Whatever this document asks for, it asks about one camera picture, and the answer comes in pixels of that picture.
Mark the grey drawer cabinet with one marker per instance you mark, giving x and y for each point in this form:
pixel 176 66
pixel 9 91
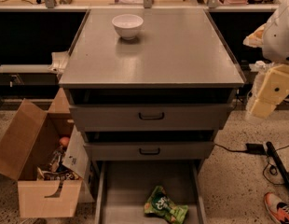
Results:
pixel 177 59

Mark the bottom open grey drawer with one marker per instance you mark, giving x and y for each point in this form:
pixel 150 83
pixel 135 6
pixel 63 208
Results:
pixel 125 186

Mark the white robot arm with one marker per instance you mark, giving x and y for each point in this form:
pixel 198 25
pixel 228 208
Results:
pixel 273 38

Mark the top grey drawer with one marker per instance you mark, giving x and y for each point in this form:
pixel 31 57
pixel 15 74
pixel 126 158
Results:
pixel 128 118

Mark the black pole on floor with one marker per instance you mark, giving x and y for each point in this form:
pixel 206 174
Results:
pixel 272 151

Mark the snack packages in box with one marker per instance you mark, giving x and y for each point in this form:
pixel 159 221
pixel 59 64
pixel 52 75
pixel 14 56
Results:
pixel 53 169

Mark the green rice chip bag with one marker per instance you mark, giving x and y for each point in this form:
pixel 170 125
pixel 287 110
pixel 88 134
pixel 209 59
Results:
pixel 162 206

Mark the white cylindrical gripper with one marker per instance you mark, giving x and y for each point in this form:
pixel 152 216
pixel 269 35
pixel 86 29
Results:
pixel 279 39

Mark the white ceramic bowl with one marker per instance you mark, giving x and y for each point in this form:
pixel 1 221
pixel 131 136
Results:
pixel 127 26

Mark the orange ball in box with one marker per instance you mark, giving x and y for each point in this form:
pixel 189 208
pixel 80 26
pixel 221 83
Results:
pixel 64 141

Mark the middle grey drawer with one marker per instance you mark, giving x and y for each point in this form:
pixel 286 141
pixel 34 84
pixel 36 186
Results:
pixel 147 151

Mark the open cardboard box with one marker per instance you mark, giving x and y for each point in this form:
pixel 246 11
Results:
pixel 27 147

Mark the black power adapter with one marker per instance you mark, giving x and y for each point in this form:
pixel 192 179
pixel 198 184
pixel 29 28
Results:
pixel 256 149

